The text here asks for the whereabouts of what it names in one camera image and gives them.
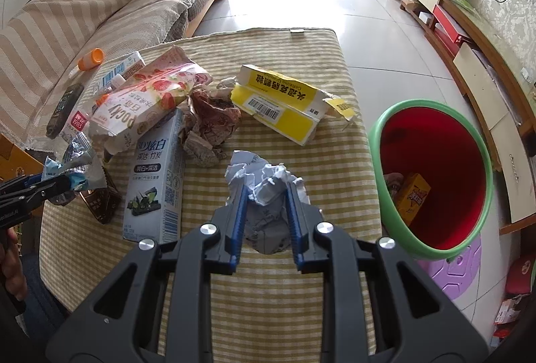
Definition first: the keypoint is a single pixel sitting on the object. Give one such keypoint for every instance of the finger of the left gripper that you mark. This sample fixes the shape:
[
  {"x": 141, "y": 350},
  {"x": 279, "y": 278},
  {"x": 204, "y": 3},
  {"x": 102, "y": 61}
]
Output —
[{"x": 25, "y": 193}]

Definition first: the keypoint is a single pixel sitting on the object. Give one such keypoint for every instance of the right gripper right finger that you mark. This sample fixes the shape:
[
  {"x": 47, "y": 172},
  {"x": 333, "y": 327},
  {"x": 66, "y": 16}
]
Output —
[{"x": 320, "y": 247}]

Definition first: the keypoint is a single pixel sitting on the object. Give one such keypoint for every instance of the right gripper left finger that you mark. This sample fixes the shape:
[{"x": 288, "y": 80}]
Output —
[{"x": 214, "y": 248}]

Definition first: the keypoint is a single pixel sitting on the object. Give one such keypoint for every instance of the white paper ball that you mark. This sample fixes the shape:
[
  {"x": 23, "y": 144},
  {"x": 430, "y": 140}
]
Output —
[{"x": 266, "y": 225}]

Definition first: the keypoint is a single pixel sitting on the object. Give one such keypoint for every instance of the grey toothpaste box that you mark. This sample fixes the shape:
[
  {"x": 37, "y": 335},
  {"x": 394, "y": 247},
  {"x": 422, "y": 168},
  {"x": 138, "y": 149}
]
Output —
[{"x": 153, "y": 201}]

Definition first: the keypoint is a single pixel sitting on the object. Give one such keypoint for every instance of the yellow cardboard box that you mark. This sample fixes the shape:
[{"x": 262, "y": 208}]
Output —
[{"x": 287, "y": 105}]

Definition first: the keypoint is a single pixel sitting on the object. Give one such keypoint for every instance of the clear plastic water bottle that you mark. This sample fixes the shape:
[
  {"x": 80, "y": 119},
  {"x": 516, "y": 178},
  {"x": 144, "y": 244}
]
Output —
[{"x": 79, "y": 119}]

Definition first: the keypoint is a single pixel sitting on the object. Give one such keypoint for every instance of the green red trash bin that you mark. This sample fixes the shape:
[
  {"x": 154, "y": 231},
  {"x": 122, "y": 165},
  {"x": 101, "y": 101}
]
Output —
[{"x": 430, "y": 139}]

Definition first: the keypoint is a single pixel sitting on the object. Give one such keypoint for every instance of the person's left hand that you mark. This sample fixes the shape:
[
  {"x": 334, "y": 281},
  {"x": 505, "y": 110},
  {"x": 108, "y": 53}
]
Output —
[{"x": 11, "y": 265}]

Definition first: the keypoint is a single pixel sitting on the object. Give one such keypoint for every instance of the brown snack packet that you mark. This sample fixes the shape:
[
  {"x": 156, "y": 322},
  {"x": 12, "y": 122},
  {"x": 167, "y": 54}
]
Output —
[{"x": 103, "y": 202}]

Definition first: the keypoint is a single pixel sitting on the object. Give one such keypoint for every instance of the black remote control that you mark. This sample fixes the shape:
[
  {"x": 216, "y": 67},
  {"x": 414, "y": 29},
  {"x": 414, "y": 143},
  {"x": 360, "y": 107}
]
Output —
[{"x": 63, "y": 109}]

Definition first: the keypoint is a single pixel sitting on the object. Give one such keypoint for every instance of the small yellow box in bin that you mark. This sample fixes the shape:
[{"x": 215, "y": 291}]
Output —
[{"x": 411, "y": 197}]

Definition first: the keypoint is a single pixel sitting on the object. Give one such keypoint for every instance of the crumpled brown paper wrapper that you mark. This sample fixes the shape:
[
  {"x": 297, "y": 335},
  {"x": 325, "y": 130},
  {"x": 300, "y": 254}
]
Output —
[{"x": 209, "y": 119}]

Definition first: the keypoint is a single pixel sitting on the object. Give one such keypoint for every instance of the purple plastic stool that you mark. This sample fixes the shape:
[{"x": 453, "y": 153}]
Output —
[{"x": 455, "y": 277}]

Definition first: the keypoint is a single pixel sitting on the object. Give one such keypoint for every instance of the orange cap bottle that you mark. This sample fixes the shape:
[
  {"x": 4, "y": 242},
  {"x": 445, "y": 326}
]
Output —
[{"x": 89, "y": 61}]

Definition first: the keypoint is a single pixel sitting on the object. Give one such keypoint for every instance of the small blue white carton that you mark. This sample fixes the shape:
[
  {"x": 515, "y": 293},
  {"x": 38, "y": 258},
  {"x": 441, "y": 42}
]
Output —
[{"x": 119, "y": 72}]

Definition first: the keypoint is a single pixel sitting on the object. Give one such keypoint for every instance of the beige striped sofa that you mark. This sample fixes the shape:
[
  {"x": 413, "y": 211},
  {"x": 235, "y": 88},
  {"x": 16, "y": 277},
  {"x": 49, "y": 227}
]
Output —
[{"x": 42, "y": 43}]

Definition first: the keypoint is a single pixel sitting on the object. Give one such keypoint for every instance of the wooden TV cabinet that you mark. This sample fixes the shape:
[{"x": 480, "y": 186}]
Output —
[{"x": 491, "y": 78}]

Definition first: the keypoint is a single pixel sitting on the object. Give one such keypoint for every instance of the red flat box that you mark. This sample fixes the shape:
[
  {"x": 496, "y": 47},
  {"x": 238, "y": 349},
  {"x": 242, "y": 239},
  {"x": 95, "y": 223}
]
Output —
[{"x": 452, "y": 29}]

